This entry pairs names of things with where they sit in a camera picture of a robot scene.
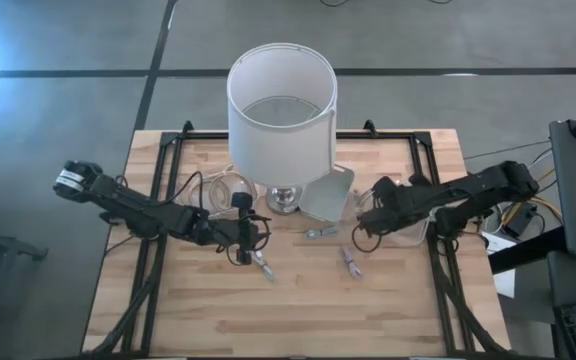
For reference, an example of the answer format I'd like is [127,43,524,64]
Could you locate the black aluminium rig frame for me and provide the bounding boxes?
[90,119,507,359]

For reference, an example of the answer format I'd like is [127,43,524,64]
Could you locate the silver lamp with white shade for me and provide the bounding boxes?
[226,42,339,215]

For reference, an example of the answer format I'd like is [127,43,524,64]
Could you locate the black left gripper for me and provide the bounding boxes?
[203,193,272,265]

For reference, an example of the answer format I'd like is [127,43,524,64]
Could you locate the white paper sheet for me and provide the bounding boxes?
[482,232,517,299]

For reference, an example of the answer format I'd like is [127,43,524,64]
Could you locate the black power adapter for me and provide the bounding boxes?
[505,202,537,239]

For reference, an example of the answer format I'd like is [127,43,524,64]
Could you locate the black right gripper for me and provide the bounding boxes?
[357,175,412,236]

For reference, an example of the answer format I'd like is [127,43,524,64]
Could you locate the white plastic bin with handle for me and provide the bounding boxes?
[298,163,356,223]

